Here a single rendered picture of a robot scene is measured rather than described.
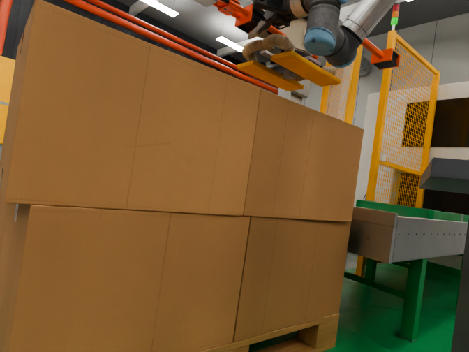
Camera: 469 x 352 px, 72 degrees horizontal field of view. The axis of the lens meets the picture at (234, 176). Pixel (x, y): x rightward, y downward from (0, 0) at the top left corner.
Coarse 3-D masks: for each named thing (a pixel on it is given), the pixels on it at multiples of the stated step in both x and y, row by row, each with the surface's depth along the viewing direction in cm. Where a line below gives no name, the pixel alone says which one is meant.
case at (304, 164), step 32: (256, 128) 100; (288, 128) 108; (320, 128) 119; (352, 128) 131; (256, 160) 101; (288, 160) 110; (320, 160) 120; (352, 160) 133; (256, 192) 102; (288, 192) 111; (320, 192) 121; (352, 192) 134
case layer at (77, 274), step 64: (0, 192) 120; (0, 256) 94; (64, 256) 68; (128, 256) 77; (192, 256) 88; (256, 256) 104; (320, 256) 127; (0, 320) 77; (64, 320) 69; (128, 320) 78; (192, 320) 90; (256, 320) 107
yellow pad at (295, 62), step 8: (272, 56) 120; (280, 56) 117; (288, 56) 114; (296, 56) 115; (280, 64) 123; (288, 64) 122; (296, 64) 121; (304, 64) 120; (312, 64) 121; (296, 72) 129; (304, 72) 128; (312, 72) 126; (320, 72) 126; (328, 72) 129; (312, 80) 136; (320, 80) 135; (328, 80) 133; (336, 80) 133
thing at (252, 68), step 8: (240, 64) 133; (248, 64) 129; (256, 64) 128; (264, 64) 136; (248, 72) 137; (256, 72) 135; (264, 72) 134; (272, 72) 135; (264, 80) 145; (272, 80) 143; (280, 80) 142; (288, 80) 142; (288, 88) 151; (296, 88) 150
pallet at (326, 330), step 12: (300, 324) 122; (312, 324) 126; (324, 324) 132; (336, 324) 138; (264, 336) 109; (276, 336) 113; (300, 336) 136; (312, 336) 131; (324, 336) 132; (216, 348) 96; (228, 348) 99; (240, 348) 103; (264, 348) 124; (276, 348) 126; (288, 348) 127; (300, 348) 128; (312, 348) 130; (324, 348) 133
